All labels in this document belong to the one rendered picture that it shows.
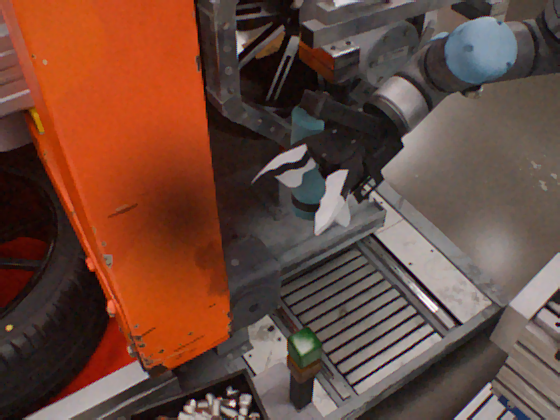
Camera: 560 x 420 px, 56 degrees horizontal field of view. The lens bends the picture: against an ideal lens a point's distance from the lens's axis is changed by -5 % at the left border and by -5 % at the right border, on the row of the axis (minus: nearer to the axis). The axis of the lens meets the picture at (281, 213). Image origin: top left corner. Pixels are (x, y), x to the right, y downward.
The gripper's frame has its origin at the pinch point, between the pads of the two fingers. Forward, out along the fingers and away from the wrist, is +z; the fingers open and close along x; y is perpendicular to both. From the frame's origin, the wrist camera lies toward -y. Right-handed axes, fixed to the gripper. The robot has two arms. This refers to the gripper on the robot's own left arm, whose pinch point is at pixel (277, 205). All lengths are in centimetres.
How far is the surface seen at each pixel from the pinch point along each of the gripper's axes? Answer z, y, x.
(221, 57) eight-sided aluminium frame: -13.2, -4.7, 31.5
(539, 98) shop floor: -138, 131, 73
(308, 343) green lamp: 9.5, 17.4, -6.8
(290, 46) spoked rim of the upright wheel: -30, 10, 43
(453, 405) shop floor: -7, 95, 0
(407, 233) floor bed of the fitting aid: -36, 88, 44
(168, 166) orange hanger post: 7.3, -14.9, 1.1
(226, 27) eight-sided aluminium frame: -16.6, -8.8, 30.7
